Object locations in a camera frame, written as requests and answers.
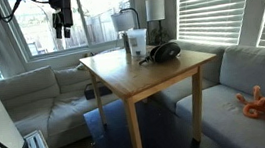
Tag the grey shade arc lamp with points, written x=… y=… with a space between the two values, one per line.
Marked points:
x=122 y=21

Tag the dark slim tumbler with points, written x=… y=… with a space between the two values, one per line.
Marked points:
x=125 y=43

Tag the light wooden table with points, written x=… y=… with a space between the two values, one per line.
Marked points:
x=132 y=74

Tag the white leather sofa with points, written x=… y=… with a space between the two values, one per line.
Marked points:
x=41 y=101

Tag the wide white window blind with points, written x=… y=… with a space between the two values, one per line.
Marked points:
x=214 y=7

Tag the dark potted plant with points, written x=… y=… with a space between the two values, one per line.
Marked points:
x=165 y=35

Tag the white shade table lamp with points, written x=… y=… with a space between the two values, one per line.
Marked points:
x=155 y=9

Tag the black headphones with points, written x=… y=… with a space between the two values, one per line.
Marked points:
x=165 y=52

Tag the grey fabric sofa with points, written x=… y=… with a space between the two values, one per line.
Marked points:
x=243 y=105

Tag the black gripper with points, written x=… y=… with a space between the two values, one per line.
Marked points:
x=61 y=6

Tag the white plastic cup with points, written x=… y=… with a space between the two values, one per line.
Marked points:
x=137 y=42

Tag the dark blue rug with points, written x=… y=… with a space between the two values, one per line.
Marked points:
x=159 y=131

